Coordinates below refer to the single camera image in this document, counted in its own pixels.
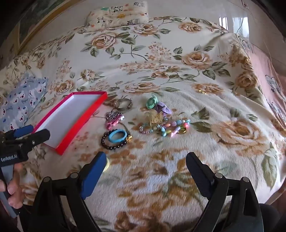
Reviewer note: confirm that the yellow hair claw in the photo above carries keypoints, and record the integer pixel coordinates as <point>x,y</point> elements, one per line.
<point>155,118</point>

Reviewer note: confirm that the blue bear print pillow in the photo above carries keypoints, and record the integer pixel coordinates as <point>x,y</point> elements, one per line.
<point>20,100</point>

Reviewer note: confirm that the panda print pillow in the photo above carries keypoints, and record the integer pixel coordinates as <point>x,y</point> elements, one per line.
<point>118,15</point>

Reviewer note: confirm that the pink hair clip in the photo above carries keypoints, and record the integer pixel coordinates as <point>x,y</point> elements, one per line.
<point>110,125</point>

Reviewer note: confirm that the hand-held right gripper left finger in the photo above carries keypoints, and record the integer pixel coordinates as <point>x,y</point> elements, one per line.
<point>93,175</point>

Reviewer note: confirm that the silver wrist watch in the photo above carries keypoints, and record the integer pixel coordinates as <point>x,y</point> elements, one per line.
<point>128,103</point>

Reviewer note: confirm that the person's left hand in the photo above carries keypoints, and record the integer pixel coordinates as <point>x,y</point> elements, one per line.
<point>15,194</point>

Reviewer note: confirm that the gold framed headboard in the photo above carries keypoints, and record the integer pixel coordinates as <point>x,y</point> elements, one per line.
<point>33,22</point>

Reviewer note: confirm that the red jewelry box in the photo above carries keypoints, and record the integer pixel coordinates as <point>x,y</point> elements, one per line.
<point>67,116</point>

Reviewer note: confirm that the pink heart print blanket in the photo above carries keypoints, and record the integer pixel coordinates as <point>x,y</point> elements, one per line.
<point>261,67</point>

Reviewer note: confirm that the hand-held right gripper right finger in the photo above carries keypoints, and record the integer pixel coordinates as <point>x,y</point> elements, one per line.
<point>201,178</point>

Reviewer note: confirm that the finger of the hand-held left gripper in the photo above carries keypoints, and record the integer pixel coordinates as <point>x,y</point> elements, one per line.
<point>38,136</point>
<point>22,131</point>

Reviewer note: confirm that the floral blanket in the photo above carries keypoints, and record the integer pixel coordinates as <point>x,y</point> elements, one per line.
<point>156,73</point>

